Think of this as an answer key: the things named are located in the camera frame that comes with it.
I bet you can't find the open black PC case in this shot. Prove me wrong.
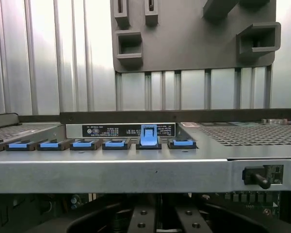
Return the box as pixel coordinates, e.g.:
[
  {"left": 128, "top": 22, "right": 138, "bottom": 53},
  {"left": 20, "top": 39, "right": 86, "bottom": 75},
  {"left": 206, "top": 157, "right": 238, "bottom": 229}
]
[{"left": 0, "top": 108, "right": 291, "bottom": 233}]

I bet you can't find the black intrusion switch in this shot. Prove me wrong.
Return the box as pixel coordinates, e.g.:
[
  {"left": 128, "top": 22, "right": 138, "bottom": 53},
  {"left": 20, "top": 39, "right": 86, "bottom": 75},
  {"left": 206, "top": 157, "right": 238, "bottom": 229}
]
[{"left": 242, "top": 166, "right": 272, "bottom": 189}]

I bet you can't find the grey parts rack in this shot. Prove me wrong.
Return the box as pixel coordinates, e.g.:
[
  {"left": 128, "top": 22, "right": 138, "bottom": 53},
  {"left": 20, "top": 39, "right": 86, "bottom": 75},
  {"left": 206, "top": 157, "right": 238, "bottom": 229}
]
[{"left": 110, "top": 0, "right": 282, "bottom": 73}]

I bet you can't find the green motherboard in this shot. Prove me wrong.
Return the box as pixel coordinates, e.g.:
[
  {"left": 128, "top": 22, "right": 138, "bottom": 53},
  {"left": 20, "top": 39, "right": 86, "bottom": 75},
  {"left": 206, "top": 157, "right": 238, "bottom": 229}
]
[{"left": 0, "top": 191, "right": 283, "bottom": 233}]

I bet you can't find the black rear panel label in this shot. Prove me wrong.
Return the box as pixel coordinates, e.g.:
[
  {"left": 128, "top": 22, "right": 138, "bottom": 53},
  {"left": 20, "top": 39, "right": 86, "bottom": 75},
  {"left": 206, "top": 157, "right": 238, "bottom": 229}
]
[{"left": 81, "top": 123, "right": 177, "bottom": 139}]

